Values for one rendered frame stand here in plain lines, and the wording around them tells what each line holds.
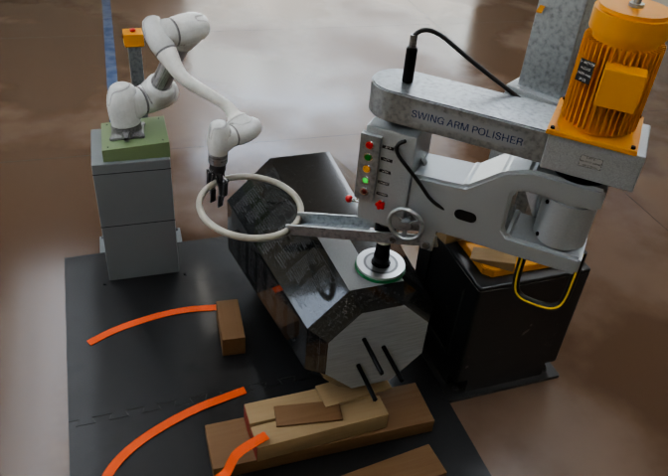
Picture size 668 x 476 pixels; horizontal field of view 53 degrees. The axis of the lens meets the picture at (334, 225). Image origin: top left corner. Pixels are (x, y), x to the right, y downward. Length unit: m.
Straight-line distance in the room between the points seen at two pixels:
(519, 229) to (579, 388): 1.47
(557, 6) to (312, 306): 1.55
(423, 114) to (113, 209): 2.03
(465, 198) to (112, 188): 2.01
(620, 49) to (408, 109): 0.70
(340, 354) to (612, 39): 1.63
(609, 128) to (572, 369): 1.93
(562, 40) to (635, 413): 1.98
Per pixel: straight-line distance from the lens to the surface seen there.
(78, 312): 4.00
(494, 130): 2.34
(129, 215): 3.88
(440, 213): 2.57
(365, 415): 3.18
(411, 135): 2.45
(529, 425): 3.60
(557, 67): 2.89
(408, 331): 3.00
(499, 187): 2.45
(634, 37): 2.18
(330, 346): 2.88
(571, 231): 2.50
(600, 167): 2.32
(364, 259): 2.93
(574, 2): 2.81
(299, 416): 3.14
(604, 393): 3.91
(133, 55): 4.61
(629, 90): 2.17
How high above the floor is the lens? 2.69
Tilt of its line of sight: 36 degrees down
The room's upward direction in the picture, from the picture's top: 5 degrees clockwise
